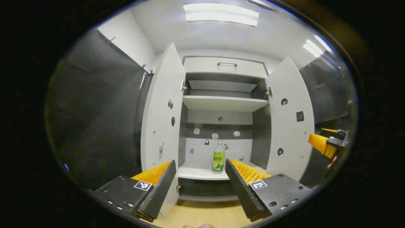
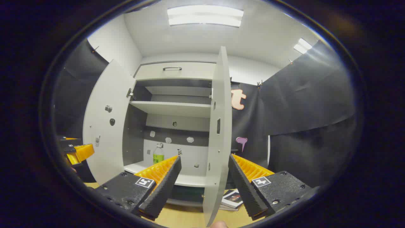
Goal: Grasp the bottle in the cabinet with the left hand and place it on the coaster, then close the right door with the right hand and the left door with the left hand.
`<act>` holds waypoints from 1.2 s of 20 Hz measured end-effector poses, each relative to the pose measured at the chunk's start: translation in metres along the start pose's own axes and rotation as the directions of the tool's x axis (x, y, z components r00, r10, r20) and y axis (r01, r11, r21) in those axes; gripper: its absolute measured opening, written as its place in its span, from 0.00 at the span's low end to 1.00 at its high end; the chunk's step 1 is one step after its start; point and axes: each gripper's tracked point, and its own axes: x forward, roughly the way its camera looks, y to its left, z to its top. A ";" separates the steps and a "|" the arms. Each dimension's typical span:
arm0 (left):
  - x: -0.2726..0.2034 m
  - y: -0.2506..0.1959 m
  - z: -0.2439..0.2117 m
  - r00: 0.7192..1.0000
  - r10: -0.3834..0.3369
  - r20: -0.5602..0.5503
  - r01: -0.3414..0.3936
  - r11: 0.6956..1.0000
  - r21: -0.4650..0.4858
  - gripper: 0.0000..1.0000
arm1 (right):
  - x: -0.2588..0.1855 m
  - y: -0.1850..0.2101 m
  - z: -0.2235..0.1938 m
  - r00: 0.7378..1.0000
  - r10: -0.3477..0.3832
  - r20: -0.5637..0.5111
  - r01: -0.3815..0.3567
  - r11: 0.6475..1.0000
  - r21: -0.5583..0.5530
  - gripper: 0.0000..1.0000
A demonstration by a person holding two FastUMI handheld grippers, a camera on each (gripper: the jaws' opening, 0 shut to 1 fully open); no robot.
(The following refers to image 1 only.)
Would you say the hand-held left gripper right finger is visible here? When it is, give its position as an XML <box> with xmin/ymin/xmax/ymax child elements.
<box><xmin>225</xmin><ymin>158</ymin><xmax>312</xmax><ymax>222</ymax></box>

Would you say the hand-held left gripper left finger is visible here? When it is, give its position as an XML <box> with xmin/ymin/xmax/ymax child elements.
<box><xmin>87</xmin><ymin>160</ymin><xmax>177</xmax><ymax>222</ymax></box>

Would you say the white cabinet door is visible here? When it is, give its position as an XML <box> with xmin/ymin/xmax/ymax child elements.
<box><xmin>140</xmin><ymin>42</ymin><xmax>186</xmax><ymax>218</ymax></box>
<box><xmin>265</xmin><ymin>57</ymin><xmax>315</xmax><ymax>181</ymax></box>

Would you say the green label plastic bottle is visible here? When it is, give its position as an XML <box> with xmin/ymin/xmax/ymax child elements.
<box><xmin>212</xmin><ymin>140</ymin><xmax>226</xmax><ymax>174</ymax></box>

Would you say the white and grey cabinet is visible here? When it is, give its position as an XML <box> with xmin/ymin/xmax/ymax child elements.
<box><xmin>177</xmin><ymin>55</ymin><xmax>272</xmax><ymax>203</ymax></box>

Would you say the white cabinet shelf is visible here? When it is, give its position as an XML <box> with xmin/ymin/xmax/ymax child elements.
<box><xmin>183</xmin><ymin>95</ymin><xmax>269</xmax><ymax>112</ymax></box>

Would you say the white cabinet drawer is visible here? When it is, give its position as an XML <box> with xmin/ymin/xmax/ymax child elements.
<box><xmin>183</xmin><ymin>56</ymin><xmax>268</xmax><ymax>79</ymax></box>

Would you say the ceiling light panel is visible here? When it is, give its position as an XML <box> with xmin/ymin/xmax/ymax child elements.
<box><xmin>184</xmin><ymin>3</ymin><xmax>260</xmax><ymax>27</ymax></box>
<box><xmin>302</xmin><ymin>35</ymin><xmax>333</xmax><ymax>58</ymax></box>

